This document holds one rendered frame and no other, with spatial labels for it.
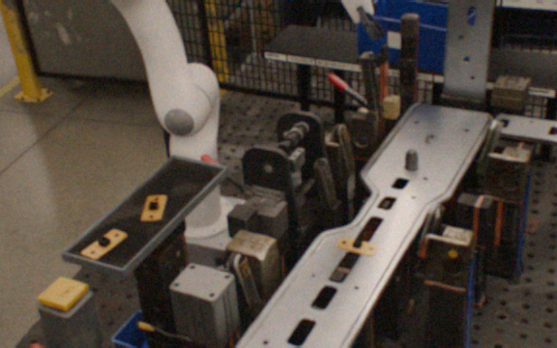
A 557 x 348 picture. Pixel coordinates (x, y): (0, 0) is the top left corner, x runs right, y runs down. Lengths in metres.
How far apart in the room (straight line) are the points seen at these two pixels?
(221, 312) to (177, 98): 0.62
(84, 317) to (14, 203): 2.55
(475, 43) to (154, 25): 0.85
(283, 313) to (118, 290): 0.70
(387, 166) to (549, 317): 0.50
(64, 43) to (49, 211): 1.17
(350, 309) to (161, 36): 0.77
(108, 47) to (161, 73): 2.63
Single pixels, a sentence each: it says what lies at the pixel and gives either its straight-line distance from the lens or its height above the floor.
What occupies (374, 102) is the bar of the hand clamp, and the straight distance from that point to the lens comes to 2.03.
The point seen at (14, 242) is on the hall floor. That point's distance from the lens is 3.68.
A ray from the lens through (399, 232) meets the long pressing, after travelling 1.72.
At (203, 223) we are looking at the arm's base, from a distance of 2.12.
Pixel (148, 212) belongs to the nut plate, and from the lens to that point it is 1.56.
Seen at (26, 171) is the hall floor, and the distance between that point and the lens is 4.18.
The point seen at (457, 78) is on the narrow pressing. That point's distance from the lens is 2.25.
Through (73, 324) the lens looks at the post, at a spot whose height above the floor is 1.12.
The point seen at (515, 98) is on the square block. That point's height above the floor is 1.03.
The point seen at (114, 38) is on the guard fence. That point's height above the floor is 0.42.
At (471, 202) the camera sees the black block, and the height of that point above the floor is 0.99.
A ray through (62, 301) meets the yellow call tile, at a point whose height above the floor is 1.16.
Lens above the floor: 2.02
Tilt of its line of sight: 32 degrees down
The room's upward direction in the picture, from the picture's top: 5 degrees counter-clockwise
